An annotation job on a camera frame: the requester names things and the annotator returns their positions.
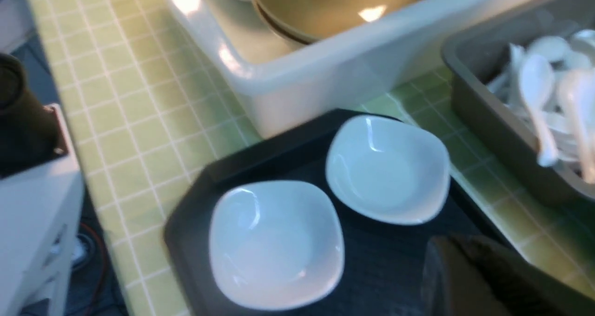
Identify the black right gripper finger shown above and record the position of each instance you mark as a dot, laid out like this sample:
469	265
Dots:
465	275

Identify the white square dish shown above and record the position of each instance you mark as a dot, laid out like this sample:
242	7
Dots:
388	171
276	245

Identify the tan noodle bowl in bin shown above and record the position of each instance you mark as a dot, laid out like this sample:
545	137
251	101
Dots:
314	20

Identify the black serving tray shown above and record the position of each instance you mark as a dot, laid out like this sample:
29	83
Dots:
383	270

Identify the grey plastic bin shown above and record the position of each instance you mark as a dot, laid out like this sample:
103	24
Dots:
476	54

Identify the white spoon front of pile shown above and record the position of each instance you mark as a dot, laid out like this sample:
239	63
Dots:
536	81

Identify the white spoon in pile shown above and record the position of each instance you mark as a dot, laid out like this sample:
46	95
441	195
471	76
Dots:
575	96

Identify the large white plastic bin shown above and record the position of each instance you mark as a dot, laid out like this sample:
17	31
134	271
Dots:
282	84

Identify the white cabinet beside table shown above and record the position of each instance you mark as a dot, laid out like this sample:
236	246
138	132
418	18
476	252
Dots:
39	220

